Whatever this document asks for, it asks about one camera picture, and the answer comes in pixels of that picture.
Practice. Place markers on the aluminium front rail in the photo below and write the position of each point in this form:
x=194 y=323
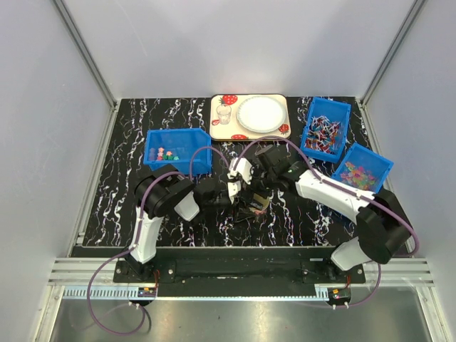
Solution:
x=81 y=278

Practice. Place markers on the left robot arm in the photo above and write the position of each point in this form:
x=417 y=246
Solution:
x=168 y=191

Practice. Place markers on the right aluminium corner post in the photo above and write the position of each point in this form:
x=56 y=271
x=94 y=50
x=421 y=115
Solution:
x=410 y=18

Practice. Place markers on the blue bin of star candies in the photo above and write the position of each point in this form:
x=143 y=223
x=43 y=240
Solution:
x=176 y=147

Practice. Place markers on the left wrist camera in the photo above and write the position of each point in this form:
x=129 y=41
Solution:
x=233 y=189

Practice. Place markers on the white plate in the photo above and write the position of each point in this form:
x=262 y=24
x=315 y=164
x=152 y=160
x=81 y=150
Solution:
x=261 y=114

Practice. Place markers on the blue bin of gummy candies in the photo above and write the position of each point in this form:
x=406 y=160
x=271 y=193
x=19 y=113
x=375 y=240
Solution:
x=363 y=169

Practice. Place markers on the aluminium corner post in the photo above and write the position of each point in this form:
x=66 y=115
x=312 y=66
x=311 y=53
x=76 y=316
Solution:
x=77 y=38
x=410 y=18

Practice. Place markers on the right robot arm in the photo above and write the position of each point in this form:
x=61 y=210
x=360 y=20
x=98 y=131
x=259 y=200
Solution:
x=382 y=227

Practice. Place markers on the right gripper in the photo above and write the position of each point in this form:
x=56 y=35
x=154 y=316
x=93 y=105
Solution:
x=258 y=169

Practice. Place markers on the blue bin of lollipops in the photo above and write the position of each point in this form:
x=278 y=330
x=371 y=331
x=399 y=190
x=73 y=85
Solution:
x=325 y=133

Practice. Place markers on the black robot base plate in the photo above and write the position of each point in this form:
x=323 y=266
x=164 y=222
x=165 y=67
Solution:
x=310 y=265

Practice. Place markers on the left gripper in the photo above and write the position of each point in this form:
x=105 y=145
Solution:
x=239 y=214

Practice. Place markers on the clear plastic jar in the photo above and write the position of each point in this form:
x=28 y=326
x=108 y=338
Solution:
x=256 y=214

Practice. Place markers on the clear drinking glass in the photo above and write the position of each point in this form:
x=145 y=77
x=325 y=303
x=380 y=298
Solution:
x=224 y=112

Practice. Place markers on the strawberry pattern tray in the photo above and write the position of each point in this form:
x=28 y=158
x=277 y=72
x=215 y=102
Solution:
x=234 y=131

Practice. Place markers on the gold jar lid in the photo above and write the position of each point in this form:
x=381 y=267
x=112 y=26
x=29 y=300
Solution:
x=259 y=203

